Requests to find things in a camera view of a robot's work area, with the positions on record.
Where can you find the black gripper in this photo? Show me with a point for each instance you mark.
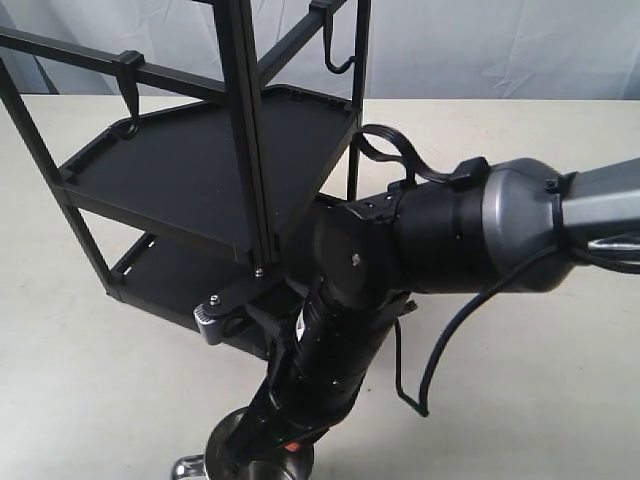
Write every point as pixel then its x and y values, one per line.
pixel 313 382

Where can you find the stainless steel mug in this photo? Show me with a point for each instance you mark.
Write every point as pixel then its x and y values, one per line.
pixel 214 463

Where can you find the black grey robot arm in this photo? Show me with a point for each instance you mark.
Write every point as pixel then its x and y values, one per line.
pixel 518 226

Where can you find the black metal shelf rack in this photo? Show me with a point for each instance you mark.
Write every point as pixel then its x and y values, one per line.
pixel 222 179

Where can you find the white backdrop curtain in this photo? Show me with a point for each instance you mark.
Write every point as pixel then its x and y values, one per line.
pixel 417 49

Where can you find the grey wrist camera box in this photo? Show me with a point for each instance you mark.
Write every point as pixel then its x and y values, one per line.
pixel 225 311

